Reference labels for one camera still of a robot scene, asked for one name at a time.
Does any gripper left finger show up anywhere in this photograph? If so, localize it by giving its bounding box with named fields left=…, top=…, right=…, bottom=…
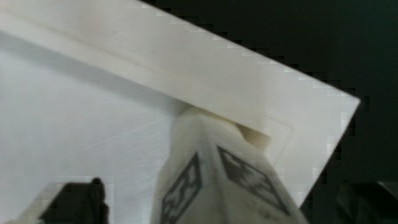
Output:
left=39, top=178, right=108, bottom=224

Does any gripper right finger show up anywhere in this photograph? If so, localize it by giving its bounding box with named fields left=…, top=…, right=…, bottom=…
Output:
left=334, top=181, right=398, bottom=224

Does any white leg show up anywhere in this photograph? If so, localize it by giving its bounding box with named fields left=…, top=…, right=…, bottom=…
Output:
left=151, top=108, right=309, bottom=224

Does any white square tabletop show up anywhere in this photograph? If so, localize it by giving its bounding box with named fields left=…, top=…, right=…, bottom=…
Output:
left=0, top=0, right=359, bottom=224

